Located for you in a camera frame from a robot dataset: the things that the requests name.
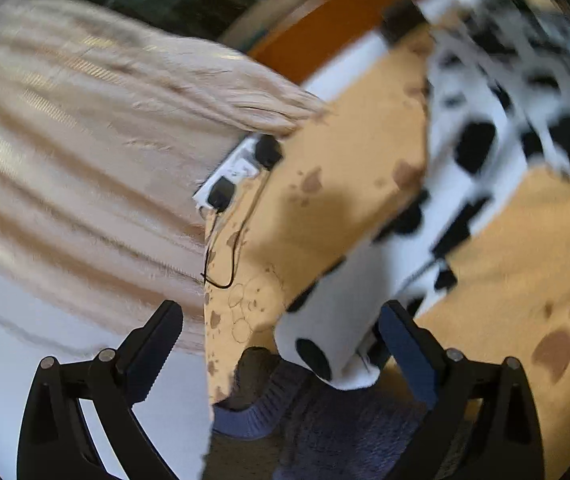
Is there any yellow paw-print blanket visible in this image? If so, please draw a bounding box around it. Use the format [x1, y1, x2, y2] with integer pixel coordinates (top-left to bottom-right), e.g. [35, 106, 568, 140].
[205, 27, 570, 479]

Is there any white power strip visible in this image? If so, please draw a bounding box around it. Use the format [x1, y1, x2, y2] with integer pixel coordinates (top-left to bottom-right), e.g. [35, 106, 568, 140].
[192, 134, 261, 209]

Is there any black square power plug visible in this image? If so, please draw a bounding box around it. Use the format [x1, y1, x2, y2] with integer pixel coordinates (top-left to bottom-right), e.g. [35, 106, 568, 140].
[207, 177, 236, 212]

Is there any thin black cable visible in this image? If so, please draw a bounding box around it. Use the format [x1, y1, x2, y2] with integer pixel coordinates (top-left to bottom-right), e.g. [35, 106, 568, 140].
[199, 167, 271, 291]

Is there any dark blue knitted garment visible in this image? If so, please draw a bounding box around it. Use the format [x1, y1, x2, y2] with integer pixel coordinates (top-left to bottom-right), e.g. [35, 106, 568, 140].
[201, 347, 425, 479]

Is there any orange wooden window sill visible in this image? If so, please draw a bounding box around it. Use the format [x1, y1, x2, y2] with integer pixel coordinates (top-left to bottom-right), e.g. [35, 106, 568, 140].
[248, 0, 397, 84]

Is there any black power adapter plug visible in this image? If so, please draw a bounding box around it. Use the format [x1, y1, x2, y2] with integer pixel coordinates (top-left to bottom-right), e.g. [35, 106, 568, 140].
[255, 134, 283, 171]

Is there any beige curtain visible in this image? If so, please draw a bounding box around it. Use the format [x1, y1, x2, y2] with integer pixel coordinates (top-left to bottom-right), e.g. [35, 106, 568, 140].
[0, 0, 326, 353]

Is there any black white cow-print fleece garment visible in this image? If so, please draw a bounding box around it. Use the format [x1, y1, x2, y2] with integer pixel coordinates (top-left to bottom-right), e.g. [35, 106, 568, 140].
[274, 0, 570, 390]

